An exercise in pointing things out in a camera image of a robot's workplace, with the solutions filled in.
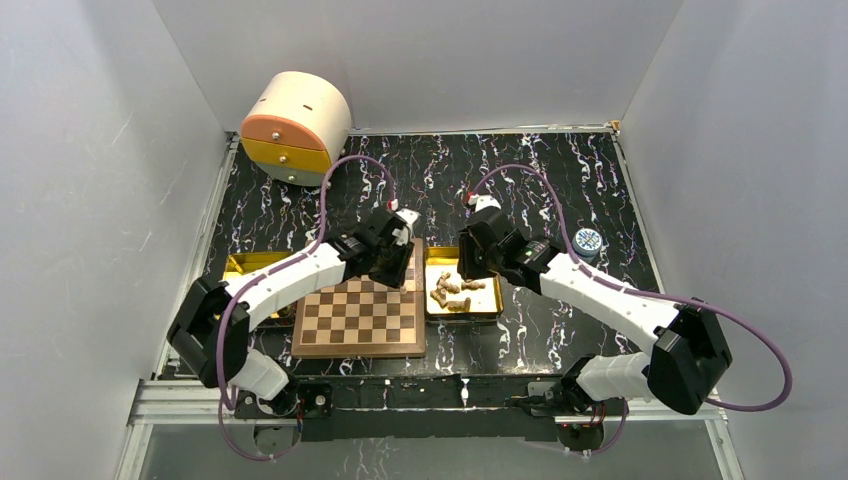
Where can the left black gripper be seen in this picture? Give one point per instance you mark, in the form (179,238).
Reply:
(395,277)

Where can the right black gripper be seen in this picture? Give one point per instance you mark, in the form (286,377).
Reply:
(466,267)

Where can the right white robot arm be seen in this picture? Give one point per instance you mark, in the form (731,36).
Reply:
(682,350)

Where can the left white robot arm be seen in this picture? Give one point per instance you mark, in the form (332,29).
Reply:
(211,330)

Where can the pile of light pieces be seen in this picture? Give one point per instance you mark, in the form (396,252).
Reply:
(453,294)

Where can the gold tin with light pieces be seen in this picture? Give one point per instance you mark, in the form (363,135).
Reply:
(491,306)

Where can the gold tin with dark pieces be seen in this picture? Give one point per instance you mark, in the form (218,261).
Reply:
(240,264)

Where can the wooden chessboard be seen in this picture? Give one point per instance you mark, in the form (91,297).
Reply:
(363,318)

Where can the small blue white jar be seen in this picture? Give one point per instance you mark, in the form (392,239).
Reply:
(587,243)

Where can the round cream drawer box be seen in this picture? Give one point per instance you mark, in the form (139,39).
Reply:
(297,128)

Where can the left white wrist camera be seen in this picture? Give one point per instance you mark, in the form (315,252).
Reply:
(404,234)

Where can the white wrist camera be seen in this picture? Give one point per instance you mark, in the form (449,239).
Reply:
(477,202)
(404,234)

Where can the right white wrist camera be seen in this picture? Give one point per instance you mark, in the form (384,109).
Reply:
(477,202)

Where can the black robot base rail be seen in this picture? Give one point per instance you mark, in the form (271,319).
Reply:
(532,408)

